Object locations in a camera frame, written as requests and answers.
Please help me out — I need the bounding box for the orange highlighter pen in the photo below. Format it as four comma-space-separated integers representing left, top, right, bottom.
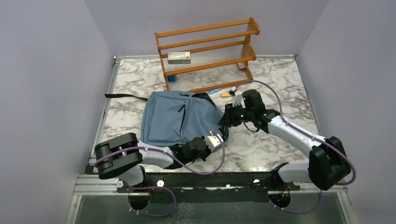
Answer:
220, 92, 231, 98

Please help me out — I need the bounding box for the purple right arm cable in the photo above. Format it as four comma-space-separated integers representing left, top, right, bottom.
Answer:
235, 80, 357, 215

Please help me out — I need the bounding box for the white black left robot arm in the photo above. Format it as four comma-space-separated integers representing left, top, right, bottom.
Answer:
94, 131, 224, 192

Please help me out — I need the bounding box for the small red card box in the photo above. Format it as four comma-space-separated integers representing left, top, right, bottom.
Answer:
237, 62, 246, 70

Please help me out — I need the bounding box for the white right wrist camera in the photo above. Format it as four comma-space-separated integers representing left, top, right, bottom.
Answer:
228, 86, 243, 107

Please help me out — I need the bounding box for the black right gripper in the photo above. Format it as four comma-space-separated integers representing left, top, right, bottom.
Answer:
218, 102, 254, 128

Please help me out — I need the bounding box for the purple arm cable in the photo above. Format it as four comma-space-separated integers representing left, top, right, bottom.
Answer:
93, 130, 226, 217
235, 80, 357, 215

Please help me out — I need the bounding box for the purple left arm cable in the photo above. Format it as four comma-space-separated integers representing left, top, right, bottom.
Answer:
93, 130, 226, 217

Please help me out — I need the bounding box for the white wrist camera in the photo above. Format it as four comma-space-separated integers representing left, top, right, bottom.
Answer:
228, 86, 243, 107
204, 130, 224, 152

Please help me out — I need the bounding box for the white grey box on shelf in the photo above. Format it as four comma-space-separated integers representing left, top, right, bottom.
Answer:
167, 51, 191, 64

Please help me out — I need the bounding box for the orange wooden shelf rack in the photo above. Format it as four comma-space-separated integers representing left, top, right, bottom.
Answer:
155, 17, 260, 93

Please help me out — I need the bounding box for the blue pen on table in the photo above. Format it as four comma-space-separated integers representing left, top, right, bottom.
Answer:
208, 88, 222, 95

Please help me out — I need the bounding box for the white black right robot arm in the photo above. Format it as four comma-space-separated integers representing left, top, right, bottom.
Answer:
219, 90, 352, 190

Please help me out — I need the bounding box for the blue small object under shelf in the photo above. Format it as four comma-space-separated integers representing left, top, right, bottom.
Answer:
167, 75, 177, 82

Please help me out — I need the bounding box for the blue student backpack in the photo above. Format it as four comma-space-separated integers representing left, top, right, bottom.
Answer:
105, 91, 229, 147

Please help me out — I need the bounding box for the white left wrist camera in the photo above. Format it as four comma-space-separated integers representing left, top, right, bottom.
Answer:
204, 130, 224, 152

